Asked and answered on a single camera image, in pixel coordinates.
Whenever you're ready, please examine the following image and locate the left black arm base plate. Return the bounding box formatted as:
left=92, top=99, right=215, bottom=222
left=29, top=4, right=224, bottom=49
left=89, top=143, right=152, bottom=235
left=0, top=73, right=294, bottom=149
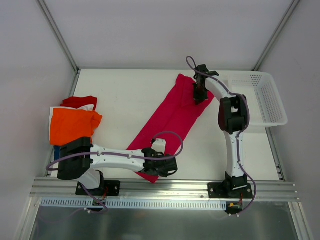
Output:
left=75, top=180, right=121, bottom=197

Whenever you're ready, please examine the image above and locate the aluminium mounting rail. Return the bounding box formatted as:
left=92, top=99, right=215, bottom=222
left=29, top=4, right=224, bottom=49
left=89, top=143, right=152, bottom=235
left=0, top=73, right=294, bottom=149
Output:
left=30, top=177, right=301, bottom=202

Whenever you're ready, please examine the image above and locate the right aluminium frame post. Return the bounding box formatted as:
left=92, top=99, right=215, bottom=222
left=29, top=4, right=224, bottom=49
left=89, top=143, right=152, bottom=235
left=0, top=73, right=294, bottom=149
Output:
left=251, top=0, right=301, bottom=72

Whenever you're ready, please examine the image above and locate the blue folded t-shirt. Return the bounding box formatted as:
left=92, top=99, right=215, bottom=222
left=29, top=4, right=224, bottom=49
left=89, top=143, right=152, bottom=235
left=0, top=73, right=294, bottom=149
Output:
left=53, top=145, right=60, bottom=161

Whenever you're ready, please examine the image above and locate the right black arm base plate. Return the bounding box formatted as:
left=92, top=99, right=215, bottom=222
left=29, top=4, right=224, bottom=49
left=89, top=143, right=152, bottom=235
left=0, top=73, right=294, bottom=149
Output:
left=207, top=173, right=253, bottom=199

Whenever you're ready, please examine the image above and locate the red folded t-shirt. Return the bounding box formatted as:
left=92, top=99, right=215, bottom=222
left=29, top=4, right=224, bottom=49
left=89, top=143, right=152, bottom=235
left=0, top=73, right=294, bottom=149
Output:
left=60, top=96, right=98, bottom=110

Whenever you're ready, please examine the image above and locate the white plastic mesh basket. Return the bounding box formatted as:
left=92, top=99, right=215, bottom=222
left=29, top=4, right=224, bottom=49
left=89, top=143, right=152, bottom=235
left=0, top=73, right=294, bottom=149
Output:
left=226, top=71, right=288, bottom=128

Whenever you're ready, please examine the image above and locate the aluminium frame post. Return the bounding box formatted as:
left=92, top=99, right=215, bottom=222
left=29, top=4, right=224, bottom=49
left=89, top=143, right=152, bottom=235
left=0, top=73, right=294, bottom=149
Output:
left=251, top=0, right=301, bottom=72
left=36, top=0, right=79, bottom=73

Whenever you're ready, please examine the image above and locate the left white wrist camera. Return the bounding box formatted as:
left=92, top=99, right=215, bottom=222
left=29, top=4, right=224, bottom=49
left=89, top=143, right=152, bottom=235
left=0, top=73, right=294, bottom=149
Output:
left=151, top=138, right=166, bottom=154

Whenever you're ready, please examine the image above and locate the pink t-shirt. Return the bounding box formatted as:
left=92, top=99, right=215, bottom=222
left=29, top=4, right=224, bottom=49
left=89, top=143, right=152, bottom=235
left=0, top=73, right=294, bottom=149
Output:
left=125, top=73, right=215, bottom=184

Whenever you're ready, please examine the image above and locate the white slotted cable duct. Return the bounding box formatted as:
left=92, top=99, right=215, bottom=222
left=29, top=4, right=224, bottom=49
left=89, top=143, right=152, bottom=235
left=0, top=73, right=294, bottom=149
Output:
left=40, top=197, right=227, bottom=211

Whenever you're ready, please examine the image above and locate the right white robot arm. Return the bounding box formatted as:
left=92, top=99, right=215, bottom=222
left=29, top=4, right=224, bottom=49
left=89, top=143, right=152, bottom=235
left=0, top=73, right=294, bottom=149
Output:
left=193, top=64, right=250, bottom=178

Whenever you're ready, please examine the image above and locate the white folded t-shirt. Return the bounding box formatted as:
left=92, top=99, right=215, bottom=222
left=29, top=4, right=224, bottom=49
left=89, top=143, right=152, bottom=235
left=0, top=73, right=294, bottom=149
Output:
left=48, top=104, right=96, bottom=140

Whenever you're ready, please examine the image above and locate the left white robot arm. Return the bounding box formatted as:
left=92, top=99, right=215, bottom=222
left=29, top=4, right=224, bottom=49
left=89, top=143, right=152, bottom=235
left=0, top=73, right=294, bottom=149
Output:
left=57, top=137, right=178, bottom=195

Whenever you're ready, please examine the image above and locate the left aluminium frame post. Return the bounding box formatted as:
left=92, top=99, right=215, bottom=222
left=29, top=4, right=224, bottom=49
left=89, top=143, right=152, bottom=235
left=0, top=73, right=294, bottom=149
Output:
left=36, top=0, right=79, bottom=73

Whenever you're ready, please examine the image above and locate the orange folded t-shirt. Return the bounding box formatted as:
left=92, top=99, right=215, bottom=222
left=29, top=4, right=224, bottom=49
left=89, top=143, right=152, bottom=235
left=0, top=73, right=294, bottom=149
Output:
left=49, top=107, right=103, bottom=147

